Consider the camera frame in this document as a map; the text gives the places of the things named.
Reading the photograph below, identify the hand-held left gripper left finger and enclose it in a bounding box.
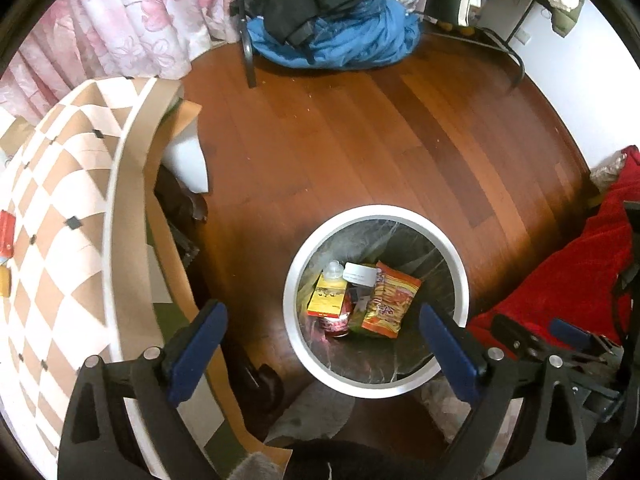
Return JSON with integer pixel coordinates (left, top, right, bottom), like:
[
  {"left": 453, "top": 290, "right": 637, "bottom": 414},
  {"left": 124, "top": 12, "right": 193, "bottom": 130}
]
[{"left": 57, "top": 299, "right": 228, "bottom": 480}]

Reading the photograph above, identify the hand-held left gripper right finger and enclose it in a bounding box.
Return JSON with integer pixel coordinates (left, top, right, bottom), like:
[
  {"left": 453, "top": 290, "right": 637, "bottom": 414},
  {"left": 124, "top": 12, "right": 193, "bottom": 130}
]
[{"left": 419, "top": 304, "right": 588, "bottom": 480}]

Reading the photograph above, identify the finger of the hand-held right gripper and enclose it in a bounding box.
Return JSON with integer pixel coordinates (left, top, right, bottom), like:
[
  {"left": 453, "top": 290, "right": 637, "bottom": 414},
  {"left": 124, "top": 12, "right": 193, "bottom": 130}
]
[
  {"left": 491, "top": 314, "right": 551, "bottom": 361},
  {"left": 550, "top": 317, "right": 623, "bottom": 361}
]

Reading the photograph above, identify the orange snack packet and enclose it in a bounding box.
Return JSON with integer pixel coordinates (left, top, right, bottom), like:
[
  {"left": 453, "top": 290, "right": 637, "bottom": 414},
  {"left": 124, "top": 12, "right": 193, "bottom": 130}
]
[{"left": 361, "top": 261, "right": 422, "bottom": 337}]

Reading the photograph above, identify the blue white drink carton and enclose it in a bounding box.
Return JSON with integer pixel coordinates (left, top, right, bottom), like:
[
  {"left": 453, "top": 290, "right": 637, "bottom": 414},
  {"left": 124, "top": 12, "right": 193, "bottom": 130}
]
[{"left": 320, "top": 312, "right": 351, "bottom": 338}]

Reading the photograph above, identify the white barcode box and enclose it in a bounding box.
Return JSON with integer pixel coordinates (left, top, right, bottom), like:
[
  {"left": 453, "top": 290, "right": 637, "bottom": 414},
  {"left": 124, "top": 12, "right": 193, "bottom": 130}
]
[{"left": 342, "top": 261, "right": 378, "bottom": 288}]

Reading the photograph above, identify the yellow box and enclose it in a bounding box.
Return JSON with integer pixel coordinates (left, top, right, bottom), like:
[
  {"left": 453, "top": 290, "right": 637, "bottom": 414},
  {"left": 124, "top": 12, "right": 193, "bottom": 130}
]
[{"left": 306, "top": 277, "right": 349, "bottom": 317}]

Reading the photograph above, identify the white trash bin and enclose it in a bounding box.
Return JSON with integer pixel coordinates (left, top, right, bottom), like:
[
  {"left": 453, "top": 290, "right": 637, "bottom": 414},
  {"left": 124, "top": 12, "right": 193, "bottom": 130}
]
[{"left": 282, "top": 205, "right": 471, "bottom": 398}]

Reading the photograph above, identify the grey slipper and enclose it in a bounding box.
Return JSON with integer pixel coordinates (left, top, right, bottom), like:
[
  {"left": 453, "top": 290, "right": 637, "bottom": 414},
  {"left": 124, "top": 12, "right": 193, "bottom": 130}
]
[
  {"left": 420, "top": 377, "right": 471, "bottom": 421},
  {"left": 265, "top": 395, "right": 351, "bottom": 448}
]

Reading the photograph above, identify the red cloth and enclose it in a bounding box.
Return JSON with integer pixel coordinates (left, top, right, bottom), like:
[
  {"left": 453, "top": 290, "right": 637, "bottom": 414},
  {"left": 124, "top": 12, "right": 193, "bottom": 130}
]
[{"left": 467, "top": 146, "right": 640, "bottom": 361}]

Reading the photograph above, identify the beige fringed cloth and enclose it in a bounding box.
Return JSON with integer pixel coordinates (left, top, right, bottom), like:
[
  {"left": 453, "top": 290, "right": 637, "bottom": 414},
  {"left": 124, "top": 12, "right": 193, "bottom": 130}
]
[{"left": 590, "top": 152, "right": 628, "bottom": 192}]

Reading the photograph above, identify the checkered tablecloth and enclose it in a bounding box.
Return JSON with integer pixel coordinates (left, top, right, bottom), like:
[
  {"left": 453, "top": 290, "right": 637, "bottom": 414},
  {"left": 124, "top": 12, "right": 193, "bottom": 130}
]
[{"left": 0, "top": 76, "right": 293, "bottom": 480}]

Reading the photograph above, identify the red soda can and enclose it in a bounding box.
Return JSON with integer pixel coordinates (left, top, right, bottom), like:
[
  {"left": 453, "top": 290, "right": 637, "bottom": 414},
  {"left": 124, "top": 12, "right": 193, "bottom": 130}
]
[{"left": 0, "top": 211, "right": 17, "bottom": 256}]

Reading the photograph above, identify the black clothes rack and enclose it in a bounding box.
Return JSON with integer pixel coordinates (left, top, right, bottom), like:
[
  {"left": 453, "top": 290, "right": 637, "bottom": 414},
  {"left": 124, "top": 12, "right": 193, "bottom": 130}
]
[{"left": 234, "top": 0, "right": 526, "bottom": 92}]

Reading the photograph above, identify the blue cloth pile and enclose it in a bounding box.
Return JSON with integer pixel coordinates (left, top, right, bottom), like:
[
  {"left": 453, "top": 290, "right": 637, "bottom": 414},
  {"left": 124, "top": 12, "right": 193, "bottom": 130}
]
[{"left": 246, "top": 0, "right": 422, "bottom": 68}]

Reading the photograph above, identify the pink floral curtain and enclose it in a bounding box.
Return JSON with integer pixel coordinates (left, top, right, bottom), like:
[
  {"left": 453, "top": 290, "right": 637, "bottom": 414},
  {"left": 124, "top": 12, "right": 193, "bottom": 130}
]
[{"left": 0, "top": 0, "right": 241, "bottom": 126}]

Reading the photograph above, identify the dark table frame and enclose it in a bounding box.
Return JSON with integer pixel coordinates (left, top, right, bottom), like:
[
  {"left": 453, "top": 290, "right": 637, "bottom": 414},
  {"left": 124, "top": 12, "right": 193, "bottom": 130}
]
[{"left": 152, "top": 165, "right": 286, "bottom": 411}]

